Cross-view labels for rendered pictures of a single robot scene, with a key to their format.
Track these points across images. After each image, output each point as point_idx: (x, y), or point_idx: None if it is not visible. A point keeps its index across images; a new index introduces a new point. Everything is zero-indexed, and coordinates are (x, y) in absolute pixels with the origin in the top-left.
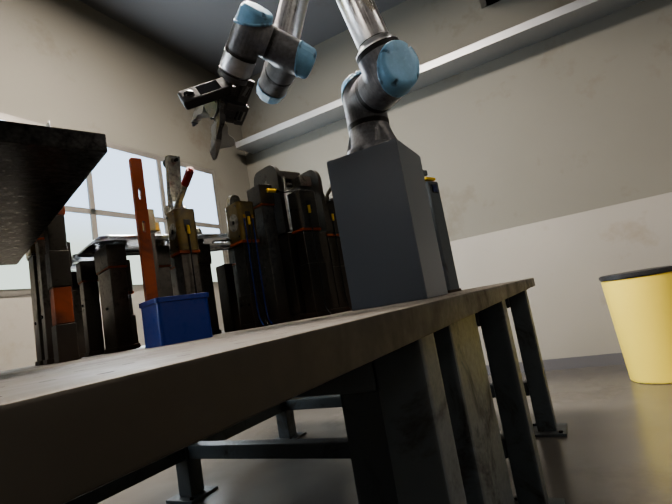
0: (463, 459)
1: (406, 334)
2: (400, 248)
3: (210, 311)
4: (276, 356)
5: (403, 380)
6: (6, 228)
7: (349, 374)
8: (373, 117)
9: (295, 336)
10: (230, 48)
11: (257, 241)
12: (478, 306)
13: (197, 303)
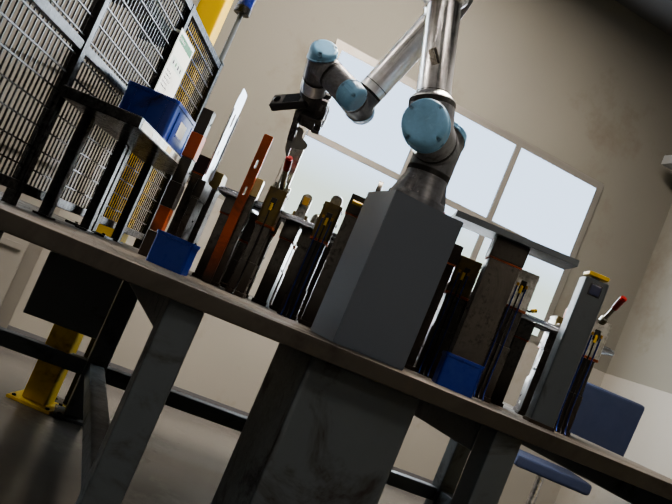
0: (257, 475)
1: (101, 265)
2: (347, 290)
3: (284, 290)
4: None
5: (156, 324)
6: (155, 155)
7: (156, 312)
8: (418, 165)
9: (1, 209)
10: (303, 73)
11: (325, 243)
12: (289, 341)
13: (182, 247)
